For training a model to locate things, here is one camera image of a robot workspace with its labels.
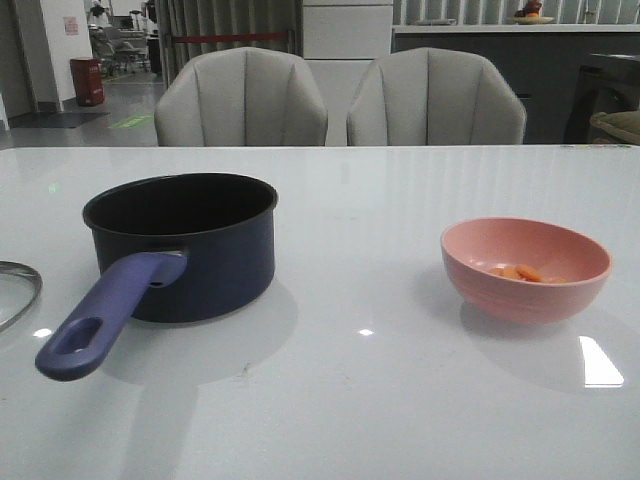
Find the dark blue saucepan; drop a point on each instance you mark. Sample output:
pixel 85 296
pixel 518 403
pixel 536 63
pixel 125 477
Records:
pixel 170 249

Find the pink bowl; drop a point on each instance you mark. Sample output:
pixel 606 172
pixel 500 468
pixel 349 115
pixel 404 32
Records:
pixel 471 247

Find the orange ham slices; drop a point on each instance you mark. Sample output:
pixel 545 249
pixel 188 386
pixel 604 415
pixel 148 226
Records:
pixel 526 273

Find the glass lid with blue knob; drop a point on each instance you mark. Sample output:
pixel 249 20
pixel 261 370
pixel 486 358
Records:
pixel 20 288

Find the left beige chair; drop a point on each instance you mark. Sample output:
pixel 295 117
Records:
pixel 242 97

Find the beige chair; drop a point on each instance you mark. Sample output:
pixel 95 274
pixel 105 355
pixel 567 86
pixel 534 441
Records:
pixel 242 97
pixel 434 97

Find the right beige chair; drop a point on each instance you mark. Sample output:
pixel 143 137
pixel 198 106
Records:
pixel 434 97

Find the white cabinet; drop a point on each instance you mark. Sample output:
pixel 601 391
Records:
pixel 339 41

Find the red barrier belt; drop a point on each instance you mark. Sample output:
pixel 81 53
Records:
pixel 246 37

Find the dark grey counter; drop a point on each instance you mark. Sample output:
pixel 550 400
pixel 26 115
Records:
pixel 562 73

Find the fruit plate on counter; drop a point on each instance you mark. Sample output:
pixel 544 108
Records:
pixel 531 14

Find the olive cushion seat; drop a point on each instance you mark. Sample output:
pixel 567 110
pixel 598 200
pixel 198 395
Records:
pixel 615 128

